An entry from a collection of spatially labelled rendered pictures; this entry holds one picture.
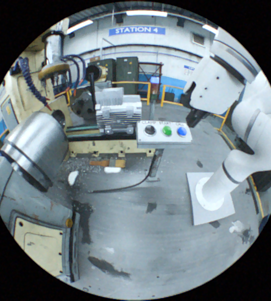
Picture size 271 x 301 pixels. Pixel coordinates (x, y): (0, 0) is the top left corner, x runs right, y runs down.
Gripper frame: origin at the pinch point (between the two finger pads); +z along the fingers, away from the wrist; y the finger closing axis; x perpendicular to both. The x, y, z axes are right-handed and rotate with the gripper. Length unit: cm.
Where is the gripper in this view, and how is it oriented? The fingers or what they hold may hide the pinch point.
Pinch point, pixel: (192, 118)
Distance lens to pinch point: 25.9
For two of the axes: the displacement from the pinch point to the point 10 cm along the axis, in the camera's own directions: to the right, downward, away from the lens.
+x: 0.3, 9.4, -3.4
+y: -10.0, 0.1, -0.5
